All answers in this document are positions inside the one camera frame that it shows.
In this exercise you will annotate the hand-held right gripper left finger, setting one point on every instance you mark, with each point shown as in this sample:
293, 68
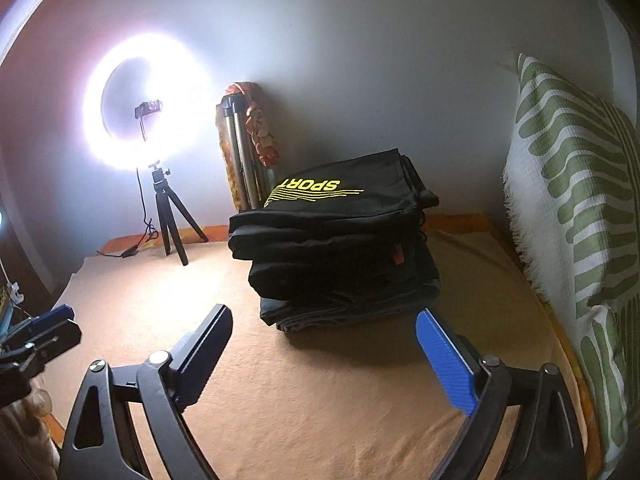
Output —
200, 360

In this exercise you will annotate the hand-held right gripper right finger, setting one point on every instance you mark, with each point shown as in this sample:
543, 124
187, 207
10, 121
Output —
445, 365

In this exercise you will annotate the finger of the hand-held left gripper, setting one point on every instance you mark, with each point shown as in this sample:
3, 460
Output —
55, 340
47, 319

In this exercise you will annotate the black pants with yellow stripes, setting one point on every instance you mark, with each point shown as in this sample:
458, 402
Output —
350, 210

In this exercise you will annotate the beige blanket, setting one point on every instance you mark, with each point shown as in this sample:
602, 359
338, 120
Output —
280, 390

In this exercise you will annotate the stack of folded dark clothes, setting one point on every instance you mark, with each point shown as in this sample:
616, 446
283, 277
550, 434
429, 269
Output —
340, 285

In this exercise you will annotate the small black tripod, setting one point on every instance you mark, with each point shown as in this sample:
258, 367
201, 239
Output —
167, 210

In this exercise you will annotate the green and white patterned pillow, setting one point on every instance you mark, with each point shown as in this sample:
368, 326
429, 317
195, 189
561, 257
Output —
560, 200

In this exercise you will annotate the folded silver tripod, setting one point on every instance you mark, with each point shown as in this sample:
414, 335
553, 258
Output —
240, 160

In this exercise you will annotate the orange patterned cloth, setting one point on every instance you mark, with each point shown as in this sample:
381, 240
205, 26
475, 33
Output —
261, 130

